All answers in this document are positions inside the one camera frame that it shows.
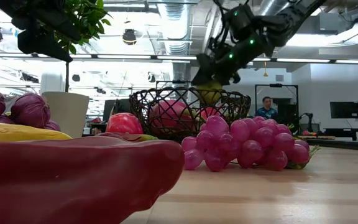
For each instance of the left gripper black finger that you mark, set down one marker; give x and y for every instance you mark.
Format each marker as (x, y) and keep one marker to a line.
(62, 26)
(45, 46)

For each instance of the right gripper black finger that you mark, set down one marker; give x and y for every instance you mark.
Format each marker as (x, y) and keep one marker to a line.
(205, 70)
(235, 77)

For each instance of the green pear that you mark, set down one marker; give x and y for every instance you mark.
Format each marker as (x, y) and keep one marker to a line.
(210, 93)

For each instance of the red round apple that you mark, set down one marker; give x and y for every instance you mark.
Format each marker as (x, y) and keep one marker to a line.
(211, 112)

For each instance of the pink dragon fruit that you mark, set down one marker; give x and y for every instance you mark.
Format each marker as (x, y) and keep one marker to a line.
(172, 115)

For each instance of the purple grape bunch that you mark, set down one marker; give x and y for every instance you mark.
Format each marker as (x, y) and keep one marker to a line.
(250, 140)

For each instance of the yellow banana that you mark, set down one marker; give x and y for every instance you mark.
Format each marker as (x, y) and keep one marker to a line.
(17, 132)

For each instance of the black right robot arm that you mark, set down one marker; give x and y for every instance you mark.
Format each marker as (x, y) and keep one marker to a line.
(291, 15)

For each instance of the black background robot arm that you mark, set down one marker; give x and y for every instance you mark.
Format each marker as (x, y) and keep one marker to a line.
(309, 118)

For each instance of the green leafy plant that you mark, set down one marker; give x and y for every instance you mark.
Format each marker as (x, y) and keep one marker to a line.
(85, 18)

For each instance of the yellow hanging pendant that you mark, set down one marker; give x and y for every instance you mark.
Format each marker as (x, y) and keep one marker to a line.
(265, 74)

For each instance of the small black ceiling lamp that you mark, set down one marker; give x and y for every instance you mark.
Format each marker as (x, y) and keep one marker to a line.
(151, 77)
(76, 77)

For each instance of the person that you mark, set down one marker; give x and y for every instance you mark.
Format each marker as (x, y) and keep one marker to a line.
(266, 110)

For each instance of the white plant pot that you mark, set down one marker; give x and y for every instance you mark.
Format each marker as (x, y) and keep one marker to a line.
(68, 112)

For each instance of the dark background monitors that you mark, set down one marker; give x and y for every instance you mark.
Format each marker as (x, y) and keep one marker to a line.
(117, 109)

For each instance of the black monitor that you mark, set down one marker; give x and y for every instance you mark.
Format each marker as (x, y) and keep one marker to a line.
(343, 109)

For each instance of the black background workbench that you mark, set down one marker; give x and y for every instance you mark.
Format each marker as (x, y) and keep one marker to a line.
(350, 130)

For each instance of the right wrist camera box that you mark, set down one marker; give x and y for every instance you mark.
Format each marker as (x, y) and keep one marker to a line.
(241, 20)

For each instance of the black background rig frame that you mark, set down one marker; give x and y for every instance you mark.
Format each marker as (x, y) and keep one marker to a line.
(275, 85)

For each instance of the wall vent grille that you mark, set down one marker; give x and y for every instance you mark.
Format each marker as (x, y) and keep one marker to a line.
(279, 78)

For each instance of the silver corrugated ceiling duct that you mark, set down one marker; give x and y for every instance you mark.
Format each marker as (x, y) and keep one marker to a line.
(174, 18)

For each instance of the black aluminium table frame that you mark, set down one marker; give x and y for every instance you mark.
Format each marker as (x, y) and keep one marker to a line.
(346, 145)

